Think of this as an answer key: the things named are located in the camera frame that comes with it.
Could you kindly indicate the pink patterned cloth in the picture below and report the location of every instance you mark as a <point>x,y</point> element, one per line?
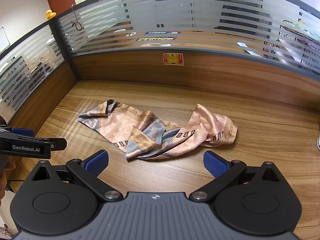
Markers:
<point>5,233</point>

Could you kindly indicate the yellow and black label sticker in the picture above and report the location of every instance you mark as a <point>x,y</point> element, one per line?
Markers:
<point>156,39</point>

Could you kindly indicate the red certificate sticker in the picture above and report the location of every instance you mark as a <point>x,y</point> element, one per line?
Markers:
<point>173,59</point>

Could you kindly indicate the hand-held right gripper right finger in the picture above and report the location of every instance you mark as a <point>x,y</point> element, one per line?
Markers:
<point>215,164</point>

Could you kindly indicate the whiteboard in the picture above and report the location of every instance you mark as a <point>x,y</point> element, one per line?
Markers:
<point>3,40</point>

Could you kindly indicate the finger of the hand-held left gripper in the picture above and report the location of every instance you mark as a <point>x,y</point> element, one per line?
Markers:
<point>22,131</point>
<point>59,144</point>

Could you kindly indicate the glass and wood desk partition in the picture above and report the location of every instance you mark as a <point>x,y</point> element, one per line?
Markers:
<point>200,72</point>
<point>37,90</point>

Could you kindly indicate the pink and grey printed scarf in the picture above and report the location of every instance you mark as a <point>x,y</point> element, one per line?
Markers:
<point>120,127</point>

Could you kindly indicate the person's left hand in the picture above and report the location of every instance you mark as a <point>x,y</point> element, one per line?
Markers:
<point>3,185</point>

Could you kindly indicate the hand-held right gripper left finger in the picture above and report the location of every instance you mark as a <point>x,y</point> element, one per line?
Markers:
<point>96,163</point>

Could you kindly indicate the blue label sticker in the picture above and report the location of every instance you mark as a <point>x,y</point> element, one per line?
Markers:
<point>162,32</point>

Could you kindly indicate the yellow rubber duck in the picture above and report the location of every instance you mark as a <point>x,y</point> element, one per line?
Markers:
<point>50,15</point>

